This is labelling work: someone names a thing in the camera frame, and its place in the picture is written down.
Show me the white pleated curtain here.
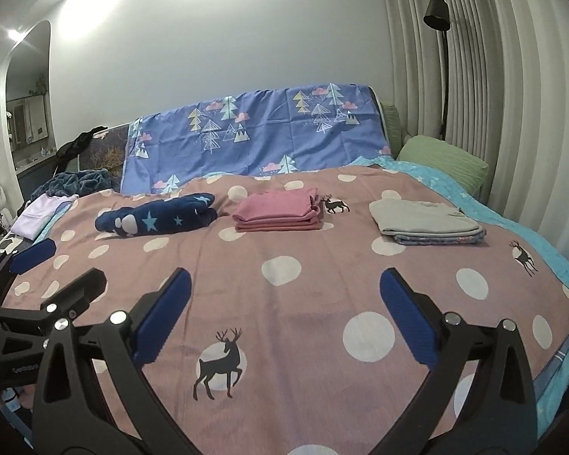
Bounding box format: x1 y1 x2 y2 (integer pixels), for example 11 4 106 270
379 0 569 266

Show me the patterned folded cloth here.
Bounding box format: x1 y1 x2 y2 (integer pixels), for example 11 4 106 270
393 227 488 247

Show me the dark blue fluffy blanket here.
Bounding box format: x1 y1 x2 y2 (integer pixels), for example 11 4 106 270
31 168 115 200

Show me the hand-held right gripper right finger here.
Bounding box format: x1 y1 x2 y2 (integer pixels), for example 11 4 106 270
380 267 538 455

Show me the wall mirror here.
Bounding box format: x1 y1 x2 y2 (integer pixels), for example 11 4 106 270
7 95 48 145

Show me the pink long-sleeve shirt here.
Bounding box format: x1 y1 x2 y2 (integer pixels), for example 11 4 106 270
232 188 324 234

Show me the black floor lamp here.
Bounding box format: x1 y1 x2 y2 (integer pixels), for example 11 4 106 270
423 0 452 140

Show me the lavender garment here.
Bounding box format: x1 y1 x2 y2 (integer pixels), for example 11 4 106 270
10 194 80 238

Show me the black garment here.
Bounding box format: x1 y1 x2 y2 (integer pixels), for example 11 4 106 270
54 127 109 158

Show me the green pillow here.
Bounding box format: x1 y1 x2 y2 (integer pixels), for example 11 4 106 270
397 135 489 195

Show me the mauve polka dot blanket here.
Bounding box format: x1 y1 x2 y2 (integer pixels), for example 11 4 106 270
2 166 569 455

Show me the grey folded garment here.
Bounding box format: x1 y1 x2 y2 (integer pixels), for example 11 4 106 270
369 199 484 238

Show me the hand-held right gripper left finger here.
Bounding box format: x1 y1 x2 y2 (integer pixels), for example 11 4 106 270
32 268 193 455

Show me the blue tree print sheet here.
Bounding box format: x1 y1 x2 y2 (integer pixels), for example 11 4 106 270
122 83 392 195

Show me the green cushion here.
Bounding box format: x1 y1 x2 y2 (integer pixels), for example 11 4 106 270
380 102 404 152

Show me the black white printed cloth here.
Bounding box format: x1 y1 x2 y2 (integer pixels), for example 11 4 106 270
0 233 27 257

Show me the navy star print garment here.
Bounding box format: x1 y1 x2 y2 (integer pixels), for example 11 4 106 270
95 193 218 238

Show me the dark tree print headboard panel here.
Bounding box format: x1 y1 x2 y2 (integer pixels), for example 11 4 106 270
78 123 134 181

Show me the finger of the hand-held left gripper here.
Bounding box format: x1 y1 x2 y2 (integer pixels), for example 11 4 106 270
0 239 58 304
0 268 108 338

